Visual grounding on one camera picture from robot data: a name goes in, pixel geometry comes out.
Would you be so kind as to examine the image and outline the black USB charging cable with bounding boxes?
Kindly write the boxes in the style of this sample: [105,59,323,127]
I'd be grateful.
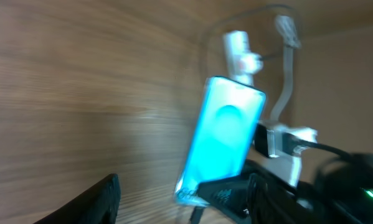
[189,3,302,224]

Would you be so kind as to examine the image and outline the Galaxy S25 smartphone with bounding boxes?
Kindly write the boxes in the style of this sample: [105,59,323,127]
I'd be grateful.
[174,76,266,207]

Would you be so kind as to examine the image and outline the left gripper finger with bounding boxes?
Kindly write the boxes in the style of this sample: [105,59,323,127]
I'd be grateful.
[35,174,121,224]

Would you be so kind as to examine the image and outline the white USB charger plug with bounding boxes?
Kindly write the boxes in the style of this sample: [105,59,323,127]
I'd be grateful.
[238,52,263,75]

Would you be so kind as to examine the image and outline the white power strip cord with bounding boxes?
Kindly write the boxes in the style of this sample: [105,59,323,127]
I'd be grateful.
[268,14,302,123]

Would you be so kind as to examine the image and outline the right black camera cable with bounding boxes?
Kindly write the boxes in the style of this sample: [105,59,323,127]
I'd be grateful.
[293,139,355,162]

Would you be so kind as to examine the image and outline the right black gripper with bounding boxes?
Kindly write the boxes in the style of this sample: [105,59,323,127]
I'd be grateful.
[197,160,329,224]

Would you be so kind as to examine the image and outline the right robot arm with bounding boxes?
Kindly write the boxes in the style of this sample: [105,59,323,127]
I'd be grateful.
[197,153,373,224]

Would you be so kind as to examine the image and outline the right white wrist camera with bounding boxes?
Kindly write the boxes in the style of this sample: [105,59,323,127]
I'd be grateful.
[253,120,318,187]

